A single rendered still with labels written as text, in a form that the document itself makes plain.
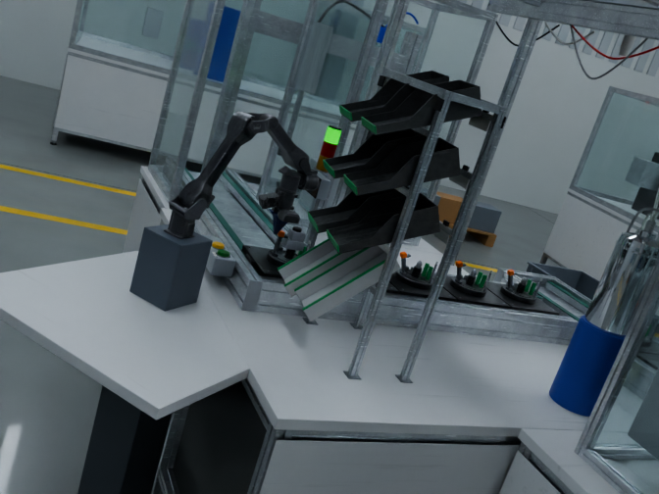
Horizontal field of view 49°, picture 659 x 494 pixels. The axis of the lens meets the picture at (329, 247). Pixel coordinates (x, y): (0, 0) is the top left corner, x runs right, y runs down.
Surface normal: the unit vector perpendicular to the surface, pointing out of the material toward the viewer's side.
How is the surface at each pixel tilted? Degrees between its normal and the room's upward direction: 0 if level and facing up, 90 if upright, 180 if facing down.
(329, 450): 90
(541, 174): 90
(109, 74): 90
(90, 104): 90
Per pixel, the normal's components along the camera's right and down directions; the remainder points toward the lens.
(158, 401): 0.29, -0.92
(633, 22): -0.88, -0.14
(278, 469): 0.37, 0.37
